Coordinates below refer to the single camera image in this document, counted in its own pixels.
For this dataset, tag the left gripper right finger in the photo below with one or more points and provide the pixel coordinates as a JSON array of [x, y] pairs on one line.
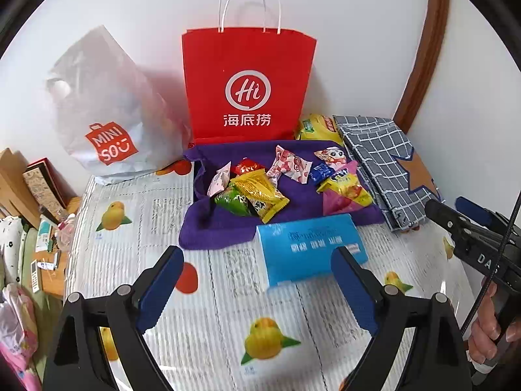
[[436, 359]]

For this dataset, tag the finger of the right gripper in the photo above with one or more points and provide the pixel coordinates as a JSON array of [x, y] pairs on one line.
[[445, 217], [473, 211]]

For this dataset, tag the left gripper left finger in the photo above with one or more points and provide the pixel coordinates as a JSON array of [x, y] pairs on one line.
[[77, 359]]

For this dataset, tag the pink yellow sweet potato sticks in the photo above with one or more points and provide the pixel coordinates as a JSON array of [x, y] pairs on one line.
[[343, 191]]

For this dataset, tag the panda snack packet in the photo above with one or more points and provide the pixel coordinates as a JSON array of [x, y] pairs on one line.
[[334, 157]]

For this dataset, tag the blue small snack packet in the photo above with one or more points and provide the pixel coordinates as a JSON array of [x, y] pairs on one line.
[[320, 173]]

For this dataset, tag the strawberry white snack packet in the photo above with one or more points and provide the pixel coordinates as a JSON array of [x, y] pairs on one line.
[[288, 164]]

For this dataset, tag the yellow triangular snack packet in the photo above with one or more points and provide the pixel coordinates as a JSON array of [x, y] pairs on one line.
[[267, 200]]

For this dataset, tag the red small snack packet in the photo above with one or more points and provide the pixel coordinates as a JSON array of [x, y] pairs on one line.
[[245, 166]]

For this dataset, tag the green snack packet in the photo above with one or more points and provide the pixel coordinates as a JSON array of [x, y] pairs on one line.
[[232, 200]]

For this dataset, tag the small pink candy packet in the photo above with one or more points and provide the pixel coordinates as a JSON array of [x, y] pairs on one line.
[[220, 180]]

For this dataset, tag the person right hand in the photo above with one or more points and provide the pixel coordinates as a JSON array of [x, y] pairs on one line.
[[485, 330]]

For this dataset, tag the grey checked star cloth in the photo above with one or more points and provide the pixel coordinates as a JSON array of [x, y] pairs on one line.
[[399, 180]]

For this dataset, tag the yellow chips bag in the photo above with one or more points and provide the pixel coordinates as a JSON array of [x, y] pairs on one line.
[[318, 127]]

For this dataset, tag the blue tissue pack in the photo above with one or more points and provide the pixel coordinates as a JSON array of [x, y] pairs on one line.
[[301, 250]]

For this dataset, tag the patterned box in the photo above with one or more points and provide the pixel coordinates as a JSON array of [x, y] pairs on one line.
[[41, 182]]

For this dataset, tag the wooden furniture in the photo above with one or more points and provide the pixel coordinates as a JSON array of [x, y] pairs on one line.
[[16, 198]]

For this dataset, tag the red paper shopping bag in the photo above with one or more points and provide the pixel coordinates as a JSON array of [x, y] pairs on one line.
[[245, 83]]

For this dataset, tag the white plastic Miniso bag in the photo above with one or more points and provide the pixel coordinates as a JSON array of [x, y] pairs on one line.
[[107, 114]]

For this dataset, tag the brown wooden door frame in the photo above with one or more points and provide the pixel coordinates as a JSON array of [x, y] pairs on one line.
[[428, 52]]

